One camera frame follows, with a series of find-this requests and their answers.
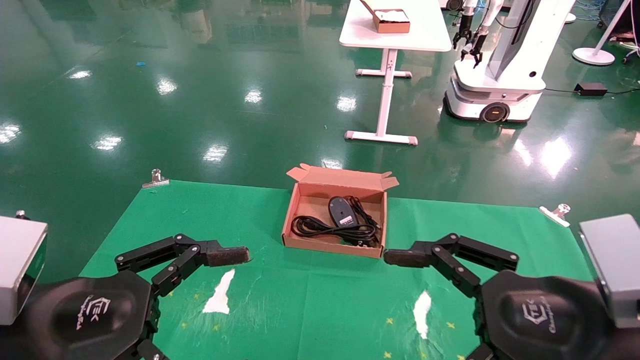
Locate green cloth mat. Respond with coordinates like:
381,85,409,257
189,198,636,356
79,180,596,360

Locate open brown cardboard box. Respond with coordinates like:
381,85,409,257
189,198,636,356
281,164,400,259

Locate blue cable bundle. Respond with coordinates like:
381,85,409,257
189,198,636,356
574,0,602,22

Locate black power cable with plug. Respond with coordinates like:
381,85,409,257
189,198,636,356
291,215,382,248

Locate black wired computer mouse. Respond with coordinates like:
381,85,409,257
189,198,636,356
327,195,383,233

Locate white floor stand base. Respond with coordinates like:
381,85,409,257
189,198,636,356
572,0,633,66

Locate black power adapter with cable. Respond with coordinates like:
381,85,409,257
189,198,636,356
544,82,640,98

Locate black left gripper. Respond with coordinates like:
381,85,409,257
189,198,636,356
0,234,251,360

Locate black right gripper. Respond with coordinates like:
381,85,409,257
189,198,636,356
384,234,640,360

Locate white wheeled robot body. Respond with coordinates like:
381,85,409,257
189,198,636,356
444,0,576,124

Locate silver metal binder clip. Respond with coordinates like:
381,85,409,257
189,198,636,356
142,168,171,189
539,203,572,228

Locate white height-adjustable table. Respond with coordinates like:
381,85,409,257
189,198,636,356
339,0,453,146

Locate small brown cardboard box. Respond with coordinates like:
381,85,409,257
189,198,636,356
360,0,412,35

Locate black gripper of wheeled robot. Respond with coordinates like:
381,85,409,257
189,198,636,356
461,27,489,69
452,15,474,50

